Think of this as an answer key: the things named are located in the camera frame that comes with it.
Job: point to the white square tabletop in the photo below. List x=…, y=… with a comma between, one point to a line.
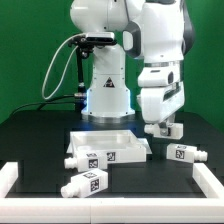
x=120, y=146

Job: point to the black camera on stand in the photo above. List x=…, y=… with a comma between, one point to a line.
x=85, y=44

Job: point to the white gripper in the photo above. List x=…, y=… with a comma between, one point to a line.
x=162, y=91

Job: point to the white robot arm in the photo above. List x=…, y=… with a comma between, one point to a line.
x=159, y=32

